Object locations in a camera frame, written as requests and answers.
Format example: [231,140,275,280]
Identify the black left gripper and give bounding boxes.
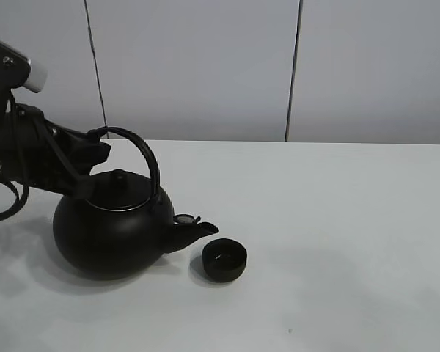
[0,104,111,198]

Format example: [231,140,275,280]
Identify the black round teapot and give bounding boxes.
[52,127,219,280]

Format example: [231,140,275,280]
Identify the small black teacup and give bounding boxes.
[201,238,248,283]

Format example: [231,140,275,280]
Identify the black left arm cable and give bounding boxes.
[0,87,32,223]

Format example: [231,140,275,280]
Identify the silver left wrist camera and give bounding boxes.
[0,35,48,95]

